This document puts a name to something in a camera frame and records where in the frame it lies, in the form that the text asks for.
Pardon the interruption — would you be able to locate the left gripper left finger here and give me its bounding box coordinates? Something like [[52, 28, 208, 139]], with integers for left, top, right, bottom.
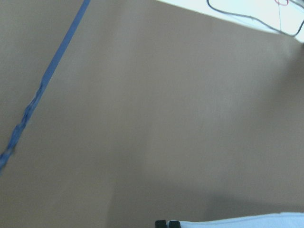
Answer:
[[155, 220, 167, 228]]

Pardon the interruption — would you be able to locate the light blue t-shirt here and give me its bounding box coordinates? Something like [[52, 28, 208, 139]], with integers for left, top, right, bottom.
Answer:
[[180, 212, 304, 228]]

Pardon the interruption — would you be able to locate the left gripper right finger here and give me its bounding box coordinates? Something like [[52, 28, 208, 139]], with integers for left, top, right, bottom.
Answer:
[[168, 220, 180, 228]]

